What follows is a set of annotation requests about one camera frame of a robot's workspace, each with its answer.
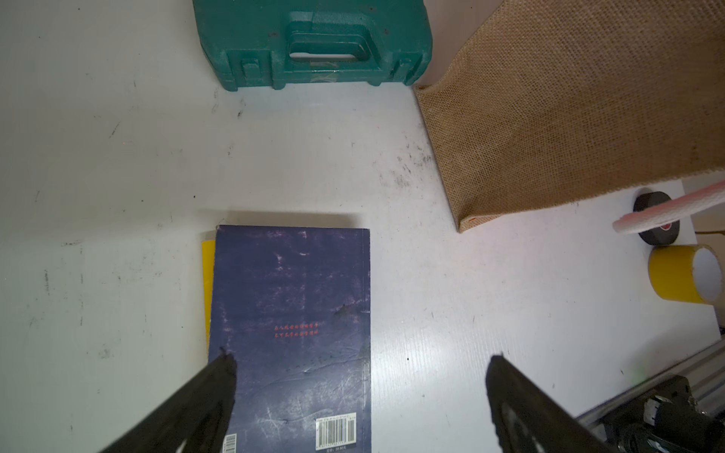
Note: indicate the green plastic tool case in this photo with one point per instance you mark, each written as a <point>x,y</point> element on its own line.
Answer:
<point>277,43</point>

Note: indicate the burlap canvas bag red front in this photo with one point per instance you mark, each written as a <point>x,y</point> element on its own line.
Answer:
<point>553,102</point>

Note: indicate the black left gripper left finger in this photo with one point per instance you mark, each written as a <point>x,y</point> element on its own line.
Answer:
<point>194,419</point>

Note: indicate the black tape roll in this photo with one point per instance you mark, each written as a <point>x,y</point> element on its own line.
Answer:
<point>662,230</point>

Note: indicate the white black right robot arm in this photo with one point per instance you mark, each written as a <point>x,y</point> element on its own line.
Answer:
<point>664,419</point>

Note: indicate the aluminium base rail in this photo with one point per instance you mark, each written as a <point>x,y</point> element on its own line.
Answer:
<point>704,372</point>

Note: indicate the yellow tape roll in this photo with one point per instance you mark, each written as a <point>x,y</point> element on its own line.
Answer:
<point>686,273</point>

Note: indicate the yellow book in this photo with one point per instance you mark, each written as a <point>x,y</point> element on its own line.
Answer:
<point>208,252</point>

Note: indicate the worn purple barcode book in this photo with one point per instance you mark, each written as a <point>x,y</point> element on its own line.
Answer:
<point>292,305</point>

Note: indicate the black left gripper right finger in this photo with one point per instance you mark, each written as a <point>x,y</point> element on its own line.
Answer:
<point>527,420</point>

